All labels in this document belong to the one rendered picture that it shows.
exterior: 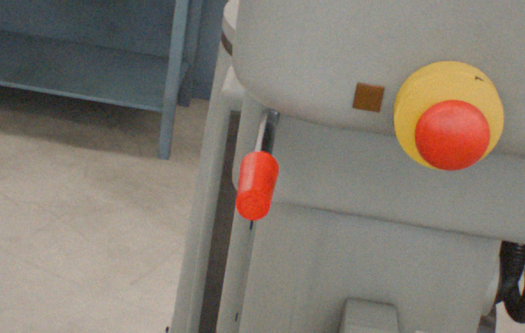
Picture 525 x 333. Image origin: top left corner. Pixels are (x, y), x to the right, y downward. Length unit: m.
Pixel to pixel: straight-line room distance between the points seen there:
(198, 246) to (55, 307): 2.24
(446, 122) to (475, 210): 0.19
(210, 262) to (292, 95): 0.74
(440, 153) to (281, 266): 0.28
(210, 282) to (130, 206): 2.88
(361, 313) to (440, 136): 0.26
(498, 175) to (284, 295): 0.20
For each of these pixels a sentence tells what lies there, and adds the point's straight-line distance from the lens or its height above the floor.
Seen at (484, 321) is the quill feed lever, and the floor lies 1.48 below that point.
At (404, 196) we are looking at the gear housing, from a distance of 0.74.
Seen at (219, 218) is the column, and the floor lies 1.36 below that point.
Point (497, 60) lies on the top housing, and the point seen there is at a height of 1.79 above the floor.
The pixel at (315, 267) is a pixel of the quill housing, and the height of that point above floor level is 1.57.
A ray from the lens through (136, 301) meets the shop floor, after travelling 3.63.
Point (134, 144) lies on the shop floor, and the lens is 4.77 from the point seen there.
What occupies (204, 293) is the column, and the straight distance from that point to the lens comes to 1.36.
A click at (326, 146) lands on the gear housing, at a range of 0.72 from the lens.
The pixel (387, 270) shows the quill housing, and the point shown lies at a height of 1.58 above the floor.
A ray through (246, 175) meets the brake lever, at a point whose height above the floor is 1.71.
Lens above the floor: 1.97
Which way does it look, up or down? 25 degrees down
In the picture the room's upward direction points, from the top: 9 degrees clockwise
